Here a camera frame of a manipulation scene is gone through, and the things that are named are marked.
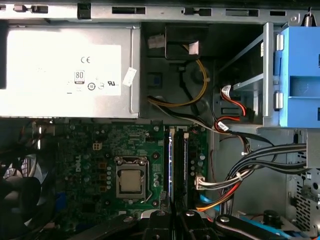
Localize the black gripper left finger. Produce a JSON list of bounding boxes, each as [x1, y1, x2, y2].
[[74, 191, 174, 240]]

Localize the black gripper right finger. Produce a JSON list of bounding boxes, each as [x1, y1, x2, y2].
[[176, 196, 286, 240]]

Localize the green RAM stick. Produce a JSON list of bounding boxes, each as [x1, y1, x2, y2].
[[183, 133, 189, 200], [166, 128, 174, 201]]

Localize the metal socket locking lever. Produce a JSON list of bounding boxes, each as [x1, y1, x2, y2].
[[140, 157, 153, 202]]

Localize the silver CPU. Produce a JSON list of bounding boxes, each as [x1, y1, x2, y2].
[[119, 169, 142, 193]]

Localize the metal CPU socket cover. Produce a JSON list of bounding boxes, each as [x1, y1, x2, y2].
[[114, 156, 150, 200]]

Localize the green motherboard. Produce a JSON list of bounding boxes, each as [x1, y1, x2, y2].
[[32, 122, 210, 226]]

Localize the black case fan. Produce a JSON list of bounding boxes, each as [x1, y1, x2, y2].
[[0, 149, 59, 240]]

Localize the grey metal drive cage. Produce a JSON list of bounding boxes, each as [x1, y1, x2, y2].
[[219, 21, 320, 171]]

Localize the blue plastic drive latch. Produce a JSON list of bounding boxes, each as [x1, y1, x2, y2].
[[273, 26, 320, 128]]

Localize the grey power supply unit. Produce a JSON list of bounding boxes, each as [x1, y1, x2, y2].
[[0, 21, 141, 120]]

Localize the black open PC case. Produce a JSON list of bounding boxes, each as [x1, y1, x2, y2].
[[0, 0, 320, 240]]

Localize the orange wire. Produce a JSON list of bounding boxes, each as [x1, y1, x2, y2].
[[196, 194, 235, 213]]

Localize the blue flat data cable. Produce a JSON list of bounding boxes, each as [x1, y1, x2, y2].
[[239, 216, 311, 240]]

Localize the red data cable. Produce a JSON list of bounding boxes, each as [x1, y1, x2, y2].
[[212, 86, 249, 132]]

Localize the yellow wire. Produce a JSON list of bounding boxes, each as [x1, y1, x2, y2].
[[147, 44, 211, 107]]

